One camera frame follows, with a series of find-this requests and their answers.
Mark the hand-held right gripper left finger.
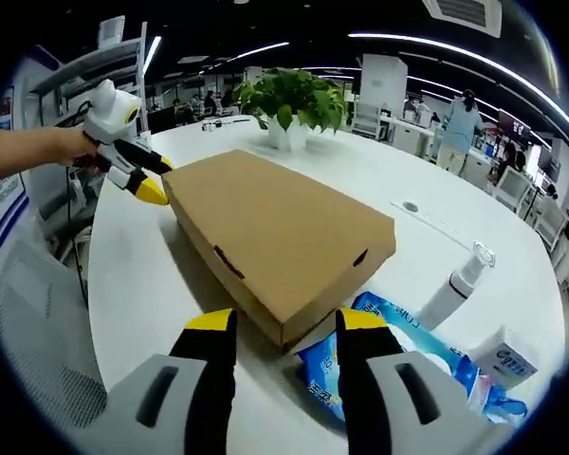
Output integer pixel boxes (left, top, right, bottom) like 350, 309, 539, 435
88, 306, 239, 455

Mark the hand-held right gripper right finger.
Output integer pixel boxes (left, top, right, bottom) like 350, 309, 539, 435
335, 306, 517, 455

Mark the blue soft tissue pack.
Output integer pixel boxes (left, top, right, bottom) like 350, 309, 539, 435
296, 331, 528, 428

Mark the white bottle clear cap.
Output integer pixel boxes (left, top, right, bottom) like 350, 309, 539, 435
415, 240, 497, 328

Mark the brown cardboard shoe box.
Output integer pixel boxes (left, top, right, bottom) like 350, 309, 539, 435
160, 149, 398, 350

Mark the small white carton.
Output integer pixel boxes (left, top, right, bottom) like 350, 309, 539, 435
468, 326, 540, 390

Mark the person's left hand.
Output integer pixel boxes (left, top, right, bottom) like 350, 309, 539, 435
60, 129, 101, 168

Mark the grey metal shelf rack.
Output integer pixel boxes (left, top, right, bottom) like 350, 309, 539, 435
30, 21, 151, 143

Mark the white ribbed bin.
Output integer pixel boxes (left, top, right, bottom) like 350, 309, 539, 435
97, 15, 126, 48

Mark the white plant pot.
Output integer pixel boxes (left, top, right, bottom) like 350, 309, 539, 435
266, 116, 309, 152

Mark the green leafy plant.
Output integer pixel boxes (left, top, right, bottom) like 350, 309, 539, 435
231, 67, 350, 134

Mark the grey mesh office chair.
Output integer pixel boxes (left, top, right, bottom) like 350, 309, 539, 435
0, 239, 110, 430

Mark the white office chair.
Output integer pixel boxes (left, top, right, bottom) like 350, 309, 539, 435
353, 101, 383, 138
495, 165, 532, 214
530, 198, 568, 247

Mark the white square pillar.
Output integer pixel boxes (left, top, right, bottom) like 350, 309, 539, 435
361, 53, 408, 119

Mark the long ceiling light strip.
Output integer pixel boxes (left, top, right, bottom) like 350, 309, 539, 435
348, 31, 569, 143

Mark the ceiling air conditioner vent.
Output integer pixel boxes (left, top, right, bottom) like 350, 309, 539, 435
421, 0, 503, 38

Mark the black cable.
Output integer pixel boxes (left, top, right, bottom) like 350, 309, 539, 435
67, 163, 89, 307

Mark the white table cable cover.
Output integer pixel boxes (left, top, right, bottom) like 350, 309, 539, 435
391, 199, 470, 238

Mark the dark red wall screen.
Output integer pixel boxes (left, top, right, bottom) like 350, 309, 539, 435
497, 109, 527, 138

